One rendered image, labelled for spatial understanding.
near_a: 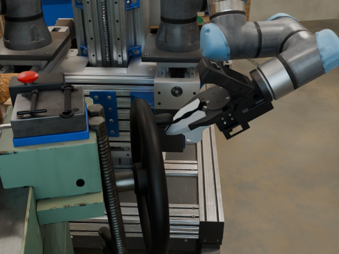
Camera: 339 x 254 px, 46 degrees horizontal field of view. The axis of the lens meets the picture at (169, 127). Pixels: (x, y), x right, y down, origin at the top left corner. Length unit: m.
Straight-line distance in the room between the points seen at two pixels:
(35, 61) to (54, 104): 0.77
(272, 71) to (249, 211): 1.19
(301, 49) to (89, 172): 0.44
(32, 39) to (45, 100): 0.77
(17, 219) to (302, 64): 0.54
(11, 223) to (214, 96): 0.43
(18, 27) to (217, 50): 0.73
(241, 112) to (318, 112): 2.02
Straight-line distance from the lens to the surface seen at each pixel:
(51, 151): 0.56
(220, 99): 0.77
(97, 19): 1.39
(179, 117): 0.79
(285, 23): 0.87
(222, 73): 0.72
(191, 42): 1.28
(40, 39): 1.36
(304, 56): 0.78
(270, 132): 2.46
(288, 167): 2.19
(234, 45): 0.81
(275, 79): 0.76
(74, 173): 0.59
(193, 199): 1.59
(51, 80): 0.63
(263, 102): 0.80
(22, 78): 0.62
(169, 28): 1.26
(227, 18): 0.82
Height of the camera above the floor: 1.26
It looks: 31 degrees down
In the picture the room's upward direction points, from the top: straight up
